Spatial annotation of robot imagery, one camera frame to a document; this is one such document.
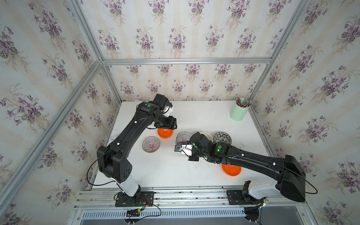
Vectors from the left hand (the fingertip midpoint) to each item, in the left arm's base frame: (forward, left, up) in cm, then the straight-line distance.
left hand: (174, 127), depth 78 cm
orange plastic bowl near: (-19, -33, -15) cm, 41 cm away
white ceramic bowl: (+2, -22, -13) cm, 26 cm away
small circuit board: (-38, +21, -23) cm, 49 cm away
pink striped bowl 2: (0, +16, -20) cm, 25 cm away
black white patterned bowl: (+3, -32, -16) cm, 36 cm away
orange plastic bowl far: (+7, +7, -18) cm, 21 cm away
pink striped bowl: (-4, -5, -5) cm, 9 cm away
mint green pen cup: (+21, -47, -7) cm, 51 cm away
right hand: (-9, -6, -6) cm, 13 cm away
